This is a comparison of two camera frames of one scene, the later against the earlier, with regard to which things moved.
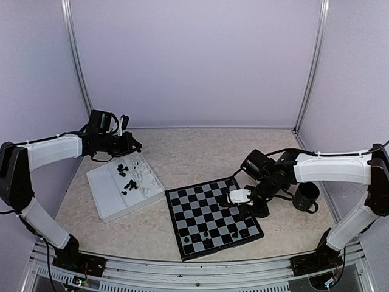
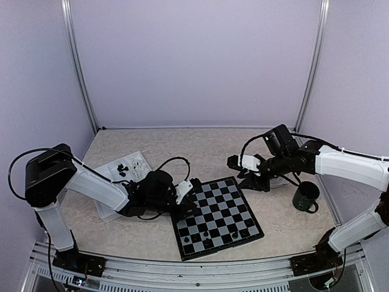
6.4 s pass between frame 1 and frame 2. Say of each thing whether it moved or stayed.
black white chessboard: stayed
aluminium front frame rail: stayed
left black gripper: moved
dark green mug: stayed
